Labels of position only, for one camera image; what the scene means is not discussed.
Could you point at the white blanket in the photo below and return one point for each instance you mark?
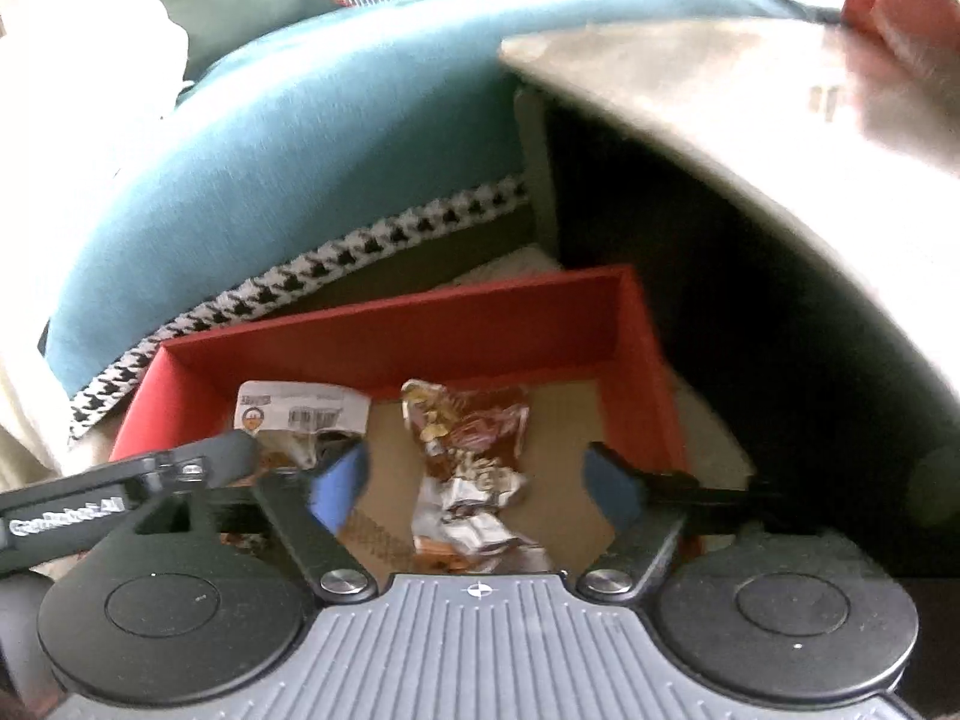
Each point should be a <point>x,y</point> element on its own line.
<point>67,165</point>

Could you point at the teal sofa cushion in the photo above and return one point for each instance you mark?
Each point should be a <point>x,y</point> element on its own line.
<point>300,165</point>

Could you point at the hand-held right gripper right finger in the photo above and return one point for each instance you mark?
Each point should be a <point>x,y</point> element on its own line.
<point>611,487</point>

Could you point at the grey green pillow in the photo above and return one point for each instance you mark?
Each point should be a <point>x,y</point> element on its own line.
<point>247,7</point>

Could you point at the brown foil snack packet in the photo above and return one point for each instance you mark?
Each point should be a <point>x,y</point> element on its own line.
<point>465,420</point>

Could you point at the low table with grey top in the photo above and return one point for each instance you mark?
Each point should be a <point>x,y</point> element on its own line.
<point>750,127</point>

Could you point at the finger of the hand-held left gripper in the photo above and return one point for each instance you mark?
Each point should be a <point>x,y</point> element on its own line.
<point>221,457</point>

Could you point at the white label snack packet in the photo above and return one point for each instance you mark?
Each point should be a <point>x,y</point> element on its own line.
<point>300,409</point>

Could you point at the houndstooth patterned cushion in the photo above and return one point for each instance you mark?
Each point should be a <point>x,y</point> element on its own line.
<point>360,251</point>

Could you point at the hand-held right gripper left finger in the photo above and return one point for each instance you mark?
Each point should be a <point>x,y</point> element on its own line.
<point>341,484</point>

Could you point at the red cardboard box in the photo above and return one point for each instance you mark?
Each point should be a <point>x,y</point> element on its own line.
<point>390,330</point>

